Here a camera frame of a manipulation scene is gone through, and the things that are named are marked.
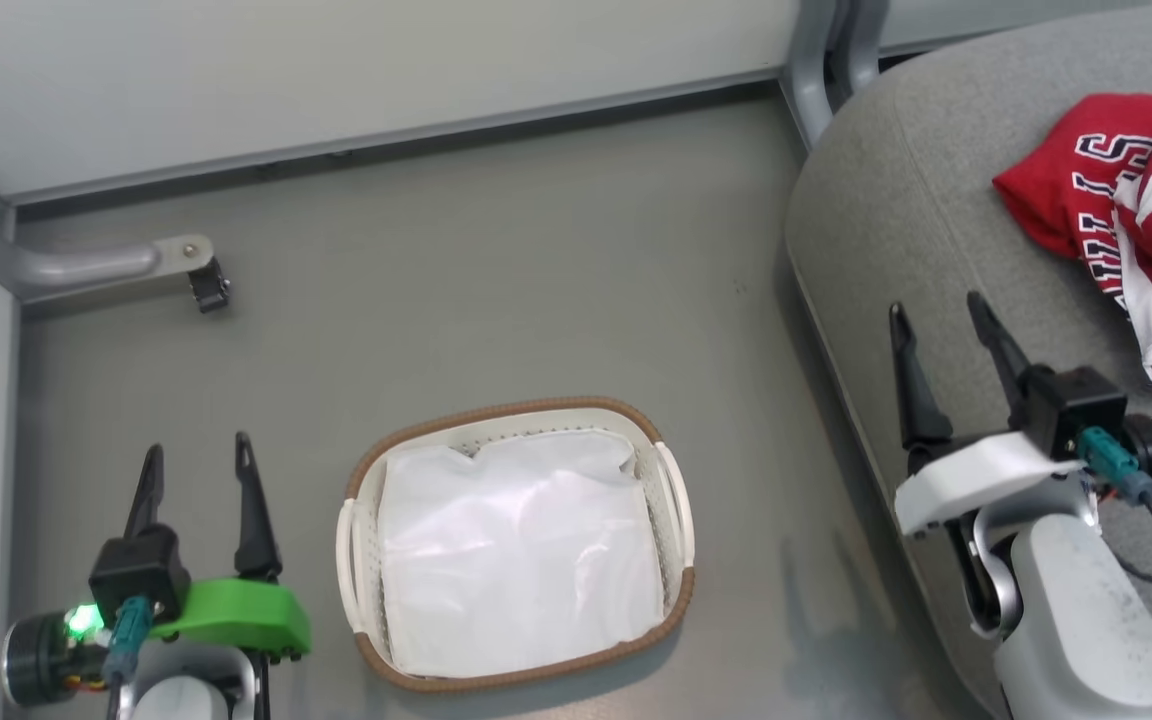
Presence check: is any black caster wheel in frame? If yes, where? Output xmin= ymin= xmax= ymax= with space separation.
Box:
xmin=187 ymin=257 xmax=232 ymax=314

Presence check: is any red jersey with white lettering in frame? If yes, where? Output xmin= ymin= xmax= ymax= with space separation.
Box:
xmin=992 ymin=92 xmax=1152 ymax=409

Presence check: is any grey partition bottom rail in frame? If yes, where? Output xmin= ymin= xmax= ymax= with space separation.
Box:
xmin=8 ymin=66 xmax=785 ymax=209

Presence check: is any teal plug left camera cable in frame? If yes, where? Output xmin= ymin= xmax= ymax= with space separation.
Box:
xmin=100 ymin=596 xmax=153 ymax=720

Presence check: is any white cloth basket liner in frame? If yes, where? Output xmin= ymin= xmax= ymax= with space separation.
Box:
xmin=376 ymin=428 xmax=665 ymax=679

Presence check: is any white laundry basket brown rim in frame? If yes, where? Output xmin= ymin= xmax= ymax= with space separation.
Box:
xmin=335 ymin=396 xmax=697 ymax=695

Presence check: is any grey curved partition foot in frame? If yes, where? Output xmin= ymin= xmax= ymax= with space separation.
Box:
xmin=779 ymin=0 xmax=842 ymax=153
xmin=836 ymin=0 xmax=890 ymax=96

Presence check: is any grey partition foot with bracket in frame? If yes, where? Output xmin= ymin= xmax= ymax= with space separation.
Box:
xmin=0 ymin=185 xmax=215 ymax=303

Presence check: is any teal plug camera cable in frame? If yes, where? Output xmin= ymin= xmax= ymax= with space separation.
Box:
xmin=100 ymin=596 xmax=153 ymax=720
xmin=1078 ymin=426 xmax=1152 ymax=641

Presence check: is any grey fabric sofa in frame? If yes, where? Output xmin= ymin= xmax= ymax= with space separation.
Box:
xmin=784 ymin=0 xmax=1152 ymax=720

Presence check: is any teal plug right camera cable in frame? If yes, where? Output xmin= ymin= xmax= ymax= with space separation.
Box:
xmin=1078 ymin=426 xmax=1152 ymax=641

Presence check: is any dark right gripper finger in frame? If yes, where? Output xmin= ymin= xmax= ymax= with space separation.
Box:
xmin=966 ymin=290 xmax=1037 ymax=433
xmin=888 ymin=302 xmax=956 ymax=453

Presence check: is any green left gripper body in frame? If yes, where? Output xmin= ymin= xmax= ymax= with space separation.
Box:
xmin=148 ymin=577 xmax=313 ymax=663

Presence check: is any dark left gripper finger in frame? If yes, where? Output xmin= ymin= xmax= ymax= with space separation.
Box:
xmin=123 ymin=444 xmax=166 ymax=541
xmin=233 ymin=431 xmax=283 ymax=584

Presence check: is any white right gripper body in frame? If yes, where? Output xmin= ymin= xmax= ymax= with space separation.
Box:
xmin=893 ymin=431 xmax=1089 ymax=541

